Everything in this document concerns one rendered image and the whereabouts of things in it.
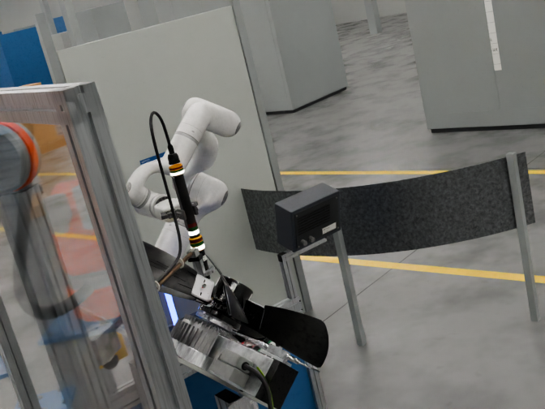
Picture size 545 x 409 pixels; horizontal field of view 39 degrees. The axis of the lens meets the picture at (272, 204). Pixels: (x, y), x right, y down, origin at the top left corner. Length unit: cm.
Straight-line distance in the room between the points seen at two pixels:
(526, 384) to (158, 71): 251
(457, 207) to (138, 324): 336
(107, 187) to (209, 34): 368
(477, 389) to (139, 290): 317
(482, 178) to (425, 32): 475
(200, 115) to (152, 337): 180
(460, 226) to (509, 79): 436
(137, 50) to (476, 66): 495
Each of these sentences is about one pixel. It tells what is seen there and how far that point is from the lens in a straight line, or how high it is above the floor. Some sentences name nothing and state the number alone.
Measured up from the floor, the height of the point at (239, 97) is 147.
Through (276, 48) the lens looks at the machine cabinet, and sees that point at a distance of 1215.
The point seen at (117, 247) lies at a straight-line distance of 93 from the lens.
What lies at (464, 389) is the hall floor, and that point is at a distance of 402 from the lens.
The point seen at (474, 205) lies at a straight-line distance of 423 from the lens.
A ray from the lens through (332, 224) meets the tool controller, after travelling 323.
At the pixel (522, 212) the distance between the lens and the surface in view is 430.
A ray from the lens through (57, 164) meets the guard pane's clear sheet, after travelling 105.
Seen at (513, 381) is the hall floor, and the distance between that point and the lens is 404.
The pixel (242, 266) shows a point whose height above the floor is 49.
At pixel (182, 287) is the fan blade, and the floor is 128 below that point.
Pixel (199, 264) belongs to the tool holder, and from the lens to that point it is 247.
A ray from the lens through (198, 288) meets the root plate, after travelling 244.
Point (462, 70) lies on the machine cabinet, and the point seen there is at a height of 69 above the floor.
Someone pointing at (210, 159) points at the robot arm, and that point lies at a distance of 302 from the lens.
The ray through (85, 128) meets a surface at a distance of 91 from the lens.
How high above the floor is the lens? 212
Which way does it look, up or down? 16 degrees down
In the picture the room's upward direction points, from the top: 14 degrees counter-clockwise
